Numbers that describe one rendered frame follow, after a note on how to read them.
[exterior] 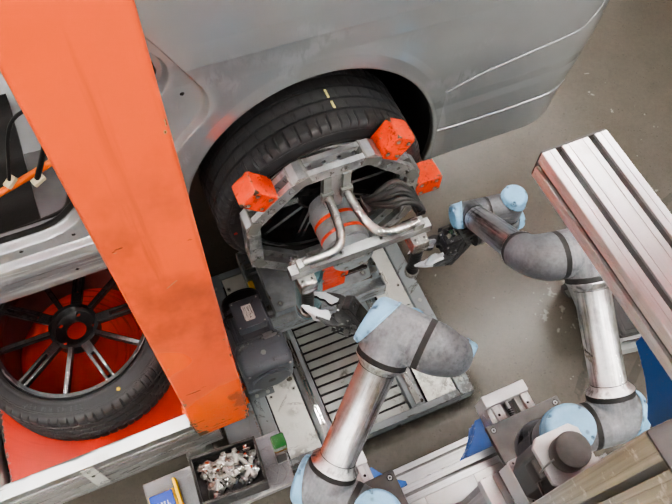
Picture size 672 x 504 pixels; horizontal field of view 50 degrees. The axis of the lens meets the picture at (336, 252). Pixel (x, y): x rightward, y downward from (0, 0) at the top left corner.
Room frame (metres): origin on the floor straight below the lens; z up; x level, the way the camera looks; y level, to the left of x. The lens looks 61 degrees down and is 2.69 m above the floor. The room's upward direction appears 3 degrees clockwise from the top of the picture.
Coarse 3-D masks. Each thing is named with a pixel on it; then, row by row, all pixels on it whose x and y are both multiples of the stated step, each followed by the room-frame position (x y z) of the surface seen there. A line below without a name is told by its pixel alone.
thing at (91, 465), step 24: (144, 432) 0.56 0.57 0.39; (168, 432) 0.56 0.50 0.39; (192, 432) 0.59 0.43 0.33; (96, 456) 0.48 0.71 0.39; (120, 456) 0.49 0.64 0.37; (144, 456) 0.51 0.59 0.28; (24, 480) 0.39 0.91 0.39; (48, 480) 0.40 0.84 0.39; (72, 480) 0.41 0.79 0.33; (96, 480) 0.43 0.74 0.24
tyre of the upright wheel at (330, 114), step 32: (288, 96) 1.30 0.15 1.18; (320, 96) 1.30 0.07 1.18; (352, 96) 1.33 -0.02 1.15; (384, 96) 1.40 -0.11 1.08; (256, 128) 1.21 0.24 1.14; (288, 128) 1.20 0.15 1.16; (320, 128) 1.20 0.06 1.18; (352, 128) 1.22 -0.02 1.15; (224, 160) 1.17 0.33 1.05; (256, 160) 1.12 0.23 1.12; (288, 160) 1.14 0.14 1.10; (416, 160) 1.33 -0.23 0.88; (224, 192) 1.09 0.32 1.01; (224, 224) 1.05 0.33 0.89
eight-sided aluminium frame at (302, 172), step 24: (360, 144) 1.19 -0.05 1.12; (288, 168) 1.11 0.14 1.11; (312, 168) 1.13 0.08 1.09; (336, 168) 1.11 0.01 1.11; (384, 168) 1.18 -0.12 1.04; (408, 168) 1.22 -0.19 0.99; (288, 192) 1.05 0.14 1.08; (240, 216) 1.04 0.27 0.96; (264, 216) 1.02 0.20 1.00; (384, 216) 1.24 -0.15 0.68; (264, 264) 1.01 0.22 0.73; (288, 264) 1.05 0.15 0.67
